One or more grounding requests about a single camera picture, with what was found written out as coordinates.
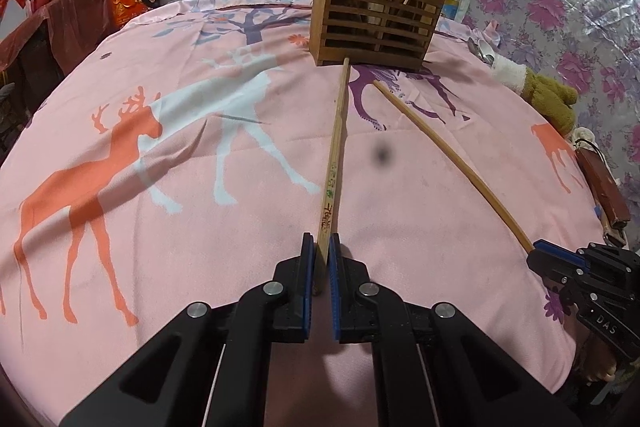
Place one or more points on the person's right hand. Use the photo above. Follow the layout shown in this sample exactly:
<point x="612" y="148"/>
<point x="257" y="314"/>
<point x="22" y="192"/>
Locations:
<point x="602" y="364"/>

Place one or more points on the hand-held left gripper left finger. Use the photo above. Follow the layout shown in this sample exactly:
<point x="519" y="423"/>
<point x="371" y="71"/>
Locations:
<point x="309" y="272"/>

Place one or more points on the olive plush glove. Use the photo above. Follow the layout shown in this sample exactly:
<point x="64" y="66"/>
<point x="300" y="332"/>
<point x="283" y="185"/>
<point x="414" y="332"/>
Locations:
<point x="542" y="94"/>

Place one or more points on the plain wooden chopstick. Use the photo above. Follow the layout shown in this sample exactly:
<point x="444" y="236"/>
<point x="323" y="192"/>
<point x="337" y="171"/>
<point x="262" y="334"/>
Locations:
<point x="450" y="152"/>

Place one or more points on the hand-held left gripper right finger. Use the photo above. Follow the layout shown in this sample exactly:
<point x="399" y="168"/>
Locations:
<point x="334" y="277"/>

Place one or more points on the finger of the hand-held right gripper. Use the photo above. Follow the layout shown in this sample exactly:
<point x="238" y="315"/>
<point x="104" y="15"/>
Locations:
<point x="560" y="252"/>
<point x="547" y="269"/>

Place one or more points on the orange gift box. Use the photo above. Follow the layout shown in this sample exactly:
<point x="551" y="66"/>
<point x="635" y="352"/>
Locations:
<point x="127" y="4"/>

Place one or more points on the brown leather case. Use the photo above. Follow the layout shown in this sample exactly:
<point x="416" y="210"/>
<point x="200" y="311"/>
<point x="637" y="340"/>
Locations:
<point x="602" y="187"/>

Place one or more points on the red cloth covered table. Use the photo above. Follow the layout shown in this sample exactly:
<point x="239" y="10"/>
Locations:
<point x="65" y="27"/>

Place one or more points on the white crumpled cloth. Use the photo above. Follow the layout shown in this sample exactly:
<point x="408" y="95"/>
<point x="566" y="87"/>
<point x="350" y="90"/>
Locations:
<point x="583" y="138"/>

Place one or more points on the printed wooden chopstick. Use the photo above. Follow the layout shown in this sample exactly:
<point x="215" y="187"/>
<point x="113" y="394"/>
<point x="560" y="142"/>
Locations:
<point x="334" y="157"/>

